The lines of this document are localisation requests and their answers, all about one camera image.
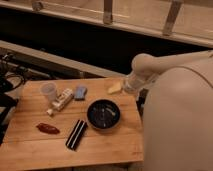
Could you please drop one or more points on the clear plastic cup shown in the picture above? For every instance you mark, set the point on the clear plastic cup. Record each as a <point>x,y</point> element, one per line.
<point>49,91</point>

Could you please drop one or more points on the blue sponge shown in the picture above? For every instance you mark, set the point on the blue sponge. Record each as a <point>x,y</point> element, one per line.
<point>80,93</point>

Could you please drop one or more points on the metal railing frame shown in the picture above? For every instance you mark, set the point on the metal railing frame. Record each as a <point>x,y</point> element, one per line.
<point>188,21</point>

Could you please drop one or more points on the dark ceramic bowl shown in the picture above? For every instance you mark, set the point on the dark ceramic bowl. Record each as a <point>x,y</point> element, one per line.
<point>103,114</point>

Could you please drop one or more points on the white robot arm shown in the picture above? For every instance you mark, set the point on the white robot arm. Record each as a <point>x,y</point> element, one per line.
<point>178,109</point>

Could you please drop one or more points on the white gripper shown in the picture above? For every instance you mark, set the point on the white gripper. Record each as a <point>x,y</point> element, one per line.
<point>132,83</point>

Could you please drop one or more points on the white tube bottle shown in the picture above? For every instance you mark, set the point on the white tube bottle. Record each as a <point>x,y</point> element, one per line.
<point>61,101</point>

